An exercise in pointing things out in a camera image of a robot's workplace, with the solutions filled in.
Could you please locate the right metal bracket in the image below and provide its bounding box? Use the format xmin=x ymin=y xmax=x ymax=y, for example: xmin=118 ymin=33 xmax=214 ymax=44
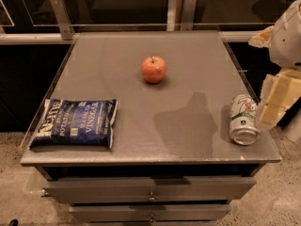
xmin=181 ymin=0 xmax=197 ymax=31

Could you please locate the white green soda can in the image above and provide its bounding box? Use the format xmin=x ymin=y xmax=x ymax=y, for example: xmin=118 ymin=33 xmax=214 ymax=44
xmin=230 ymin=94 xmax=261 ymax=146

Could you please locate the metal bracket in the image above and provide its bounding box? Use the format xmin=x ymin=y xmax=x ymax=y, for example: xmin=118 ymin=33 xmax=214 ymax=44
xmin=50 ymin=0 xmax=74 ymax=40
xmin=181 ymin=0 xmax=197 ymax=31

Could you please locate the top drawer knob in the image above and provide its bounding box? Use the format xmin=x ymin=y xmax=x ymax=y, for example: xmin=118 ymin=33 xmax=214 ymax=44
xmin=148 ymin=191 xmax=157 ymax=202

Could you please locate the drawer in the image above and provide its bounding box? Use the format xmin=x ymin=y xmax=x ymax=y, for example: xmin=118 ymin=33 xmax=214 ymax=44
xmin=44 ymin=176 xmax=256 ymax=204
xmin=70 ymin=204 xmax=230 ymax=222

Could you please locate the top drawer front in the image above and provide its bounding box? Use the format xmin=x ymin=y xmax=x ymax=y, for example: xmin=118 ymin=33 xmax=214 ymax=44
xmin=44 ymin=176 xmax=256 ymax=204

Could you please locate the clear acrylic guard panel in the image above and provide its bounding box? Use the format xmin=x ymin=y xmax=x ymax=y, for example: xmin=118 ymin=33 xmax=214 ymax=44
xmin=23 ymin=0 xmax=277 ymax=25

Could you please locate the drawer knob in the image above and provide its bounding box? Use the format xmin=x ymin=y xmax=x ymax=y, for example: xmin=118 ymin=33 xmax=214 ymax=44
xmin=148 ymin=191 xmax=157 ymax=202
xmin=149 ymin=214 xmax=156 ymax=223

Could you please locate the red apple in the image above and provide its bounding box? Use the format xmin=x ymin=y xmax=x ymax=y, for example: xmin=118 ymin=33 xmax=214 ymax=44
xmin=141 ymin=56 xmax=166 ymax=84

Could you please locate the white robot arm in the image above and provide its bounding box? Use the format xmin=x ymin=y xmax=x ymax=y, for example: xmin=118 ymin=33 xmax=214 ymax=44
xmin=248 ymin=0 xmax=301 ymax=131

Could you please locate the blue kettle chips bag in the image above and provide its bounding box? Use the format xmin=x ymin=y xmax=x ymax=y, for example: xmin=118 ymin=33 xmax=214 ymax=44
xmin=31 ymin=99 xmax=118 ymax=148

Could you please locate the left metal bracket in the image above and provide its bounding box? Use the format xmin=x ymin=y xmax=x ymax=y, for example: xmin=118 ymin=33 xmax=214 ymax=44
xmin=50 ymin=0 xmax=74 ymax=40

